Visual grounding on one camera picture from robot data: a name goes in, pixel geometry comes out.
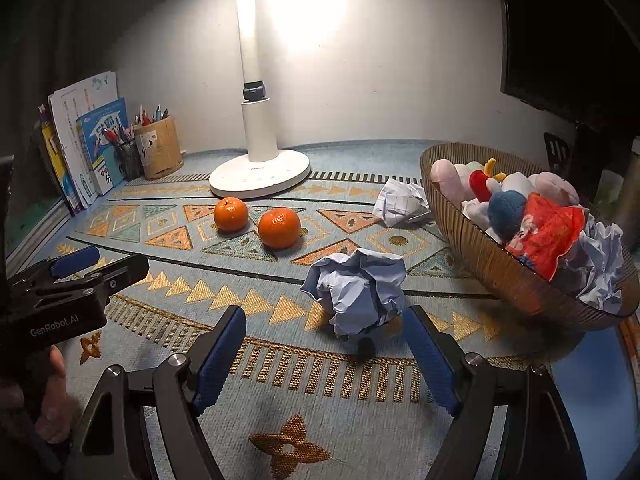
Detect red printed pouch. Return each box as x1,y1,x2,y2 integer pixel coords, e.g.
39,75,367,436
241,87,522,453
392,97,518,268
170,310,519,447
505,192,586,281

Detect person's left hand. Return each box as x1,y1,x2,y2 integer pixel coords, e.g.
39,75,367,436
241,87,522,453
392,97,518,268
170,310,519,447
35,349,74,444

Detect pale pink plush toy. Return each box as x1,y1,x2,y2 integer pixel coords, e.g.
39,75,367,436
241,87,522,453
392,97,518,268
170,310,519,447
431,159,475,202

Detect black screen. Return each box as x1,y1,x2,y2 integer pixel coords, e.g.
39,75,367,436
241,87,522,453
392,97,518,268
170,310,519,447
500,0,640,113

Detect red and yellow plush toy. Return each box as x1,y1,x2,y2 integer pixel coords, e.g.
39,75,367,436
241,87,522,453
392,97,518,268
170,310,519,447
468,158,507,203

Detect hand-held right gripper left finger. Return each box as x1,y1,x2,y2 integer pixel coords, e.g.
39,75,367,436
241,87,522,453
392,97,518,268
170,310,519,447
65,305,247,480

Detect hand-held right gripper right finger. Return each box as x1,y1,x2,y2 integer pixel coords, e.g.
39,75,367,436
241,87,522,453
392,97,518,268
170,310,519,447
402,306,588,480

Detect lined paper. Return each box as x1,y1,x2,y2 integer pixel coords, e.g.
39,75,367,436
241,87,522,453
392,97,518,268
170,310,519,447
372,176,433,228

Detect white paper ball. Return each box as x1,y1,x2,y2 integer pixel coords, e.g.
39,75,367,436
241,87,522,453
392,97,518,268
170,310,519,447
300,248,408,338
560,212,626,313

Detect dark curtain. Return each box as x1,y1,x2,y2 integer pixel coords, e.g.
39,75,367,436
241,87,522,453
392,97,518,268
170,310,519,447
0,0,151,201

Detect orange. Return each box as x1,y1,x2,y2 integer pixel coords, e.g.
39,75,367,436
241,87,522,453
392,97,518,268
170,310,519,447
258,208,302,250
213,197,249,233

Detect black mesh pen holder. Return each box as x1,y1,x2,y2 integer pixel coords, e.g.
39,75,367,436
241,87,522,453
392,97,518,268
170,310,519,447
117,140,146,181

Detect yellow cover book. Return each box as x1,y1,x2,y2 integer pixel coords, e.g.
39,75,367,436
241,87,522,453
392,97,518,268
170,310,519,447
40,105,83,217

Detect blue patterned woven mat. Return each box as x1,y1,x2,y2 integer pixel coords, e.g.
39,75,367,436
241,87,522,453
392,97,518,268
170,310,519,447
10,140,626,480

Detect blue boxed book set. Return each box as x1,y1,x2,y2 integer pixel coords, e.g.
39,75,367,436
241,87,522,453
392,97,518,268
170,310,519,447
75,97,129,197

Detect blue plush ball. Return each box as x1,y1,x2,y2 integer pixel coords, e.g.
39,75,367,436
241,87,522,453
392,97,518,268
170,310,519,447
487,192,528,242

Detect white desk lamp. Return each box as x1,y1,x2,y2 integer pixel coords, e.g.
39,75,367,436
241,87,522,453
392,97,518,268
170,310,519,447
209,0,312,200

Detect bunch of pens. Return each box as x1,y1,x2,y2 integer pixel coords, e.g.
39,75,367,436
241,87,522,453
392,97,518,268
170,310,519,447
102,122,138,147
134,105,170,126

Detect bamboo pen holder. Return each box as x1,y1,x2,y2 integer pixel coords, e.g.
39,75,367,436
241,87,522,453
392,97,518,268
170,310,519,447
133,115,181,180

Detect white paper booklets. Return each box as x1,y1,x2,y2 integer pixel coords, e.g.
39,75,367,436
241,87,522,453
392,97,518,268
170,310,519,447
48,71,121,207

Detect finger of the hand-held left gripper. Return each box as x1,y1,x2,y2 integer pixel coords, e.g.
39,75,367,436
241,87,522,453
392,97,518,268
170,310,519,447
7,246,101,292
75,254,150,307

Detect brown ribbed bowl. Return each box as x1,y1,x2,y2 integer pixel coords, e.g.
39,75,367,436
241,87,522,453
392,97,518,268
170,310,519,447
419,142,640,333

